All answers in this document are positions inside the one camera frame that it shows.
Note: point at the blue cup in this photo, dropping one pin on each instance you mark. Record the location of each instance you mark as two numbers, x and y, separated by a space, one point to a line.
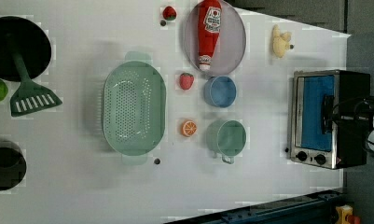
219 92

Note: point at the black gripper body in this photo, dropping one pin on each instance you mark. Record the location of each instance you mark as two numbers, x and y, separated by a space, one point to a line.
351 111

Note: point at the toy strawberry centre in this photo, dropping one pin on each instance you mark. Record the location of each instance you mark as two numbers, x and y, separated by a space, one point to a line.
186 81

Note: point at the silver black toaster oven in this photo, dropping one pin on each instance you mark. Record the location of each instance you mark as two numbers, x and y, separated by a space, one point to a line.
348 137

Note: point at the toy strawberry top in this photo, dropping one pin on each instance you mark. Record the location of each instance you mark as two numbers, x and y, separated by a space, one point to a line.
169 13

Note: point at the yellow red toy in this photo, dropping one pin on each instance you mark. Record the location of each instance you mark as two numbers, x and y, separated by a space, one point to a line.
346 215

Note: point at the black frying pan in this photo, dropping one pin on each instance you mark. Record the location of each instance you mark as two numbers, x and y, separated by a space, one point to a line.
30 41

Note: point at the green slotted spatula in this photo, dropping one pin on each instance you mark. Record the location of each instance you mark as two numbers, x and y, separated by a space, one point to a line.
30 97

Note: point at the grey round plate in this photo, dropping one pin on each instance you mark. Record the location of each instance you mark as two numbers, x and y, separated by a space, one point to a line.
230 46

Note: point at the toy orange slice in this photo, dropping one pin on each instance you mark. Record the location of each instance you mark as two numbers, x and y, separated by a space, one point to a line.
188 128

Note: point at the yellow plush banana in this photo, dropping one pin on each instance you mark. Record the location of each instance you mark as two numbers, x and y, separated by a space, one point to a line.
280 42

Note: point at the blue metal frame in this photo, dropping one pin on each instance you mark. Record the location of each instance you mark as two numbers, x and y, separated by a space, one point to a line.
315 208

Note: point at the red plush ketchup bottle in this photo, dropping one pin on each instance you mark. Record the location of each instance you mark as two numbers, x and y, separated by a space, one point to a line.
209 26

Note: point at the blue oven door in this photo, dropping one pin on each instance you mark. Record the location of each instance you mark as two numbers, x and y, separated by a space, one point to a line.
311 93

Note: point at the toy strawberry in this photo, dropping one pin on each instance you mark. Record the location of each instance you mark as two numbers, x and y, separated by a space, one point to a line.
186 81
169 13

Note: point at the green oval colander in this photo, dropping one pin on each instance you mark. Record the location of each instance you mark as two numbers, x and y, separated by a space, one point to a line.
134 108

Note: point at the green mug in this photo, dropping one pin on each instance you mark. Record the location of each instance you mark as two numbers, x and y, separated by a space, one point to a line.
226 138

